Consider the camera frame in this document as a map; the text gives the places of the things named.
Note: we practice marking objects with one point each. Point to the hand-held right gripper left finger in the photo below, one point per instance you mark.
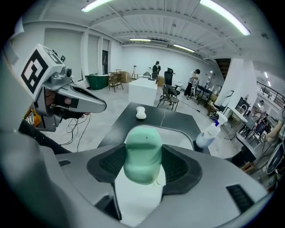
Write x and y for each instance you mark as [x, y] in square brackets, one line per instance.
[80, 176]

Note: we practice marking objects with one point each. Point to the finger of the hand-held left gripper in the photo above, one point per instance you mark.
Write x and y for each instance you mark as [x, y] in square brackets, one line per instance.
[89, 102]

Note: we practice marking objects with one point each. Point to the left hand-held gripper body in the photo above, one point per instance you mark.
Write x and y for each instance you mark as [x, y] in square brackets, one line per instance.
[35, 69]

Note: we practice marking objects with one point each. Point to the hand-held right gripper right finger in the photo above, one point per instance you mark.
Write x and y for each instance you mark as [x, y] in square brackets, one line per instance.
[211, 176]

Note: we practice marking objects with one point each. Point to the white soap bar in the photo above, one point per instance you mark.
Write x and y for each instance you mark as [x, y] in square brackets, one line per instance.
[141, 113]

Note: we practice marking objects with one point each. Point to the green soap bar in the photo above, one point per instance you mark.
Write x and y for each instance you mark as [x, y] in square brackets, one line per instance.
[142, 160]

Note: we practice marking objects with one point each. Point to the person's left hand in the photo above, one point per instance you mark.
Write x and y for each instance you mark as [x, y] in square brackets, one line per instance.
[85, 114]

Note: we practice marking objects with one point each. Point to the green bathtub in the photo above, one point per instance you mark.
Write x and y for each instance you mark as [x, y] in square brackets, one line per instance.
[96, 82]

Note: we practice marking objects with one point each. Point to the dark wooden chair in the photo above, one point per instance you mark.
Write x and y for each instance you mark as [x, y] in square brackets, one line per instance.
[115, 81]

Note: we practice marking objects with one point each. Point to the white spray bottle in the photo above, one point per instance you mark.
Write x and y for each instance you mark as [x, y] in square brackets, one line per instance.
[209, 135]

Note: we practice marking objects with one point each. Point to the cardboard box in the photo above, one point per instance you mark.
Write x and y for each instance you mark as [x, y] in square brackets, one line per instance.
[125, 76]

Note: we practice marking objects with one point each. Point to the white sink basin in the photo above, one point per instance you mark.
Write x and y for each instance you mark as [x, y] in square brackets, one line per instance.
[176, 138]

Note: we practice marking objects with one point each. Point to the person's black trousers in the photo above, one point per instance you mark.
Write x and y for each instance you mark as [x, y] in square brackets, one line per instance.
[37, 138]

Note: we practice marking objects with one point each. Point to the dark wooden sink cabinet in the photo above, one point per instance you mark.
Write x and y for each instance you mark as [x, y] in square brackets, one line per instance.
[173, 120]

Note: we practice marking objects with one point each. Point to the ceiling tube light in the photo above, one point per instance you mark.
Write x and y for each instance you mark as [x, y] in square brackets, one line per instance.
[225, 15]
[183, 47]
[95, 5]
[139, 39]

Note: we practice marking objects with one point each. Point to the black table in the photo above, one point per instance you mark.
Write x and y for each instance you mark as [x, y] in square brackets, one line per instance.
[206, 93]

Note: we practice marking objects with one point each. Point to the black office chair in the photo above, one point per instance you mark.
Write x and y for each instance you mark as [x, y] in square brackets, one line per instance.
[170, 76]

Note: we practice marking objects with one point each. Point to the black metal railing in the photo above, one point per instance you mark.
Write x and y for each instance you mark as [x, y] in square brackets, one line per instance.
[271, 93]

